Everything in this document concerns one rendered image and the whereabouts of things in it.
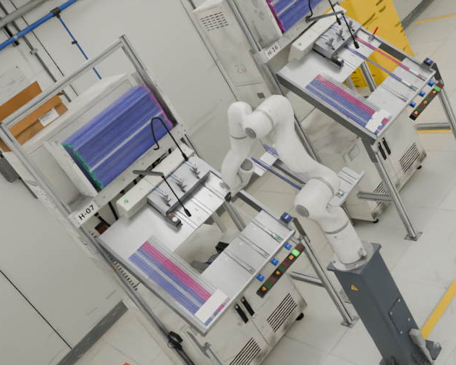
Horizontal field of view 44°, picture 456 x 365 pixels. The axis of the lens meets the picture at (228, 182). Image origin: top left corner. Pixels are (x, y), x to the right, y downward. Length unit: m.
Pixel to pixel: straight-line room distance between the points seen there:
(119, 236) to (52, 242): 1.52
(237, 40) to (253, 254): 1.37
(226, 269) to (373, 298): 0.69
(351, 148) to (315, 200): 1.37
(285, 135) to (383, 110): 1.28
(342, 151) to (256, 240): 0.99
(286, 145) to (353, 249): 0.55
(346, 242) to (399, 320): 0.50
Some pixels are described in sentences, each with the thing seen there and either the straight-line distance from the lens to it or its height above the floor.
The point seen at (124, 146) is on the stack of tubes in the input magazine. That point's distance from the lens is 2.79.
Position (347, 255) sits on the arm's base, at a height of 0.76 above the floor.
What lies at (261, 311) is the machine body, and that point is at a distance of 3.22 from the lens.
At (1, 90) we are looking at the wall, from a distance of 4.17.
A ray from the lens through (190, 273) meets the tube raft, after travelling 2.72.
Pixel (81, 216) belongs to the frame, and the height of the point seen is 1.35.
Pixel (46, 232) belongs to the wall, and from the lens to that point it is 4.28.
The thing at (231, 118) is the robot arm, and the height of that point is 1.48.
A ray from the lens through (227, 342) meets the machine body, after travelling 3.13.
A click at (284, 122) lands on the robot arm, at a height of 1.40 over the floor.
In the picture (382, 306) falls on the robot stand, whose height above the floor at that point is 0.46.
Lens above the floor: 2.22
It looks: 24 degrees down
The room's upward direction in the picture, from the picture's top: 32 degrees counter-clockwise
